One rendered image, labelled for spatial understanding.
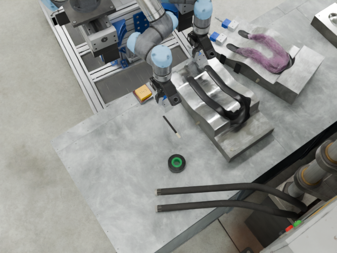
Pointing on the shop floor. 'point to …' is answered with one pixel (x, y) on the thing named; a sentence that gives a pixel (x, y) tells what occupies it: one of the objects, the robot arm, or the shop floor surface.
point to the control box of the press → (308, 233)
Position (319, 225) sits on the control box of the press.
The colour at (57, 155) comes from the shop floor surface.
